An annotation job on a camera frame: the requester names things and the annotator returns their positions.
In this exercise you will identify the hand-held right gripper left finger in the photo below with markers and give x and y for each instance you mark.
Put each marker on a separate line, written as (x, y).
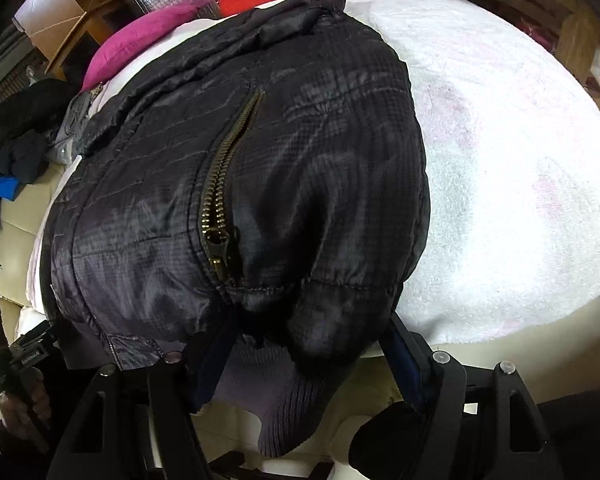
(202, 375)

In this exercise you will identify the blue jacket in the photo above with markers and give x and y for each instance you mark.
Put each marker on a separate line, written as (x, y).
(0, 190)

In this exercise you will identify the black quilted jacket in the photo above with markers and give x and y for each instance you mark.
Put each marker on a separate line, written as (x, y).
(305, 160)

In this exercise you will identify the pile of dark clothes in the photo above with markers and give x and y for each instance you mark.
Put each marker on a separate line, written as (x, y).
(20, 110)

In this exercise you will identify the person's left forearm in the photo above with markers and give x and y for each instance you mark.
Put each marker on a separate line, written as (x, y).
(15, 455)

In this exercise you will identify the white blanket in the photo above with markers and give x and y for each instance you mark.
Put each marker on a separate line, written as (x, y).
(505, 160)

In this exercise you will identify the grey garment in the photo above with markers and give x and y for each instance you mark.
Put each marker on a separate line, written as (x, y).
(75, 125)

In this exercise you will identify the person's left hand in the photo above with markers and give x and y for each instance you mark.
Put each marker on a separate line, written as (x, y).
(40, 395)

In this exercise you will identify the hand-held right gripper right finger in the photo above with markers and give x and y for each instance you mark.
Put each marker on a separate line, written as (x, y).
(405, 365)

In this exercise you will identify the cream leather sofa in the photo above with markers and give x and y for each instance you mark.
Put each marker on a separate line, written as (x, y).
(15, 235)

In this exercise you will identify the pink pillow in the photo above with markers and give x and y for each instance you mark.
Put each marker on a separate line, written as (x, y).
(130, 45)

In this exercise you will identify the wooden column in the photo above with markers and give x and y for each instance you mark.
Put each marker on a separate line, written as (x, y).
(65, 15)

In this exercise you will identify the person's right leg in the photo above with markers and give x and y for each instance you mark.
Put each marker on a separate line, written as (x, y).
(380, 440)

